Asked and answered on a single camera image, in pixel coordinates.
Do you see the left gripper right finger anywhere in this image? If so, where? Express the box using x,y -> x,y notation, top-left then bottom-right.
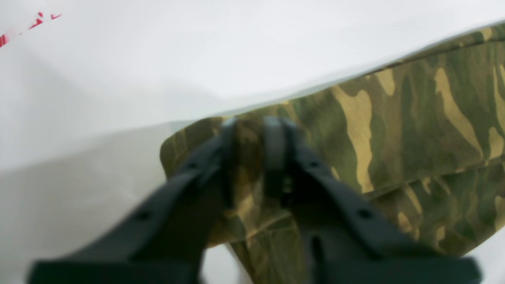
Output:
264,117 -> 482,284

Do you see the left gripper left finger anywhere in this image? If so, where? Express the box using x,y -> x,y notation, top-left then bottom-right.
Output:
28,118 -> 238,284

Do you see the camouflage T-shirt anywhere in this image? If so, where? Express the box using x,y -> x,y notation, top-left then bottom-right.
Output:
160,22 -> 505,284

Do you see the red tape rectangle marking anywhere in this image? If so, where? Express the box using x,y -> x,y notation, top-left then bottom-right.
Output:
0,10 -> 62,47

